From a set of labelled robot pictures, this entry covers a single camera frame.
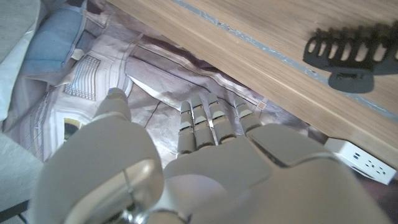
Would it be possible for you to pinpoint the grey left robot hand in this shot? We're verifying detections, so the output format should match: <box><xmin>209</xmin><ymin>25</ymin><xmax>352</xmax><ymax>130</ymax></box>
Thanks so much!
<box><xmin>29</xmin><ymin>86</ymin><xmax>392</xmax><ymax>224</ymax></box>

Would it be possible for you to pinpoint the black claw hair clip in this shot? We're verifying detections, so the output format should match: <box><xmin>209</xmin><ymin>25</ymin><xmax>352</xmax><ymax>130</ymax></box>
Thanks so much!
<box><xmin>303</xmin><ymin>21</ymin><xmax>398</xmax><ymax>94</ymax></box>

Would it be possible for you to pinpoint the white power strip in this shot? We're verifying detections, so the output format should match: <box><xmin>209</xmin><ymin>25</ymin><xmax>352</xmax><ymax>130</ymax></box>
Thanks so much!
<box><xmin>323</xmin><ymin>138</ymin><xmax>398</xmax><ymax>186</ymax></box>

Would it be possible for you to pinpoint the printed sofa backdrop curtain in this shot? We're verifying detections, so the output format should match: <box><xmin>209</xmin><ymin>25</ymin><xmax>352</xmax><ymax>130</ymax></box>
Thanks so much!
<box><xmin>0</xmin><ymin>0</ymin><xmax>330</xmax><ymax>218</ymax></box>

